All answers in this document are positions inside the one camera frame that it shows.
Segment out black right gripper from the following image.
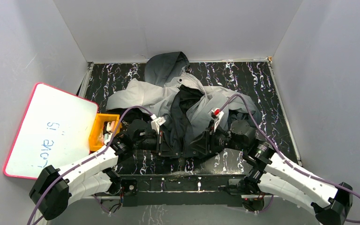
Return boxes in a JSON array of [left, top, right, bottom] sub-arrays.
[[188, 120, 246, 155]]

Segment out grey and black jacket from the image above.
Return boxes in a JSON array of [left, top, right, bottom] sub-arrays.
[[106, 52, 262, 157]]

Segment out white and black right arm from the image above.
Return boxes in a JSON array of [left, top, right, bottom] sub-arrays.
[[188, 120, 353, 225]]

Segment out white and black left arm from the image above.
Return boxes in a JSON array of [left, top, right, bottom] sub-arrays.
[[29, 117, 168, 221]]

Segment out orange plastic bin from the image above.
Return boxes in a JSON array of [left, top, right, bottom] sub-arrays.
[[89, 113, 122, 152]]

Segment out pink framed whiteboard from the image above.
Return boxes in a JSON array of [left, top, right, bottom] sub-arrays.
[[3, 83, 98, 179]]

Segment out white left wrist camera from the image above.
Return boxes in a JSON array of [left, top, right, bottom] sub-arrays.
[[150, 114, 170, 134]]

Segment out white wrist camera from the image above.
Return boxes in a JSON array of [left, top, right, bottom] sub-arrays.
[[150, 114, 170, 134], [210, 108, 224, 131]]

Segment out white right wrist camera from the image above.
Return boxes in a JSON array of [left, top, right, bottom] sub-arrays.
[[210, 108, 224, 131]]

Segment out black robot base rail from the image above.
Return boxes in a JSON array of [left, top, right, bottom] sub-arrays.
[[91, 174, 277, 215]]

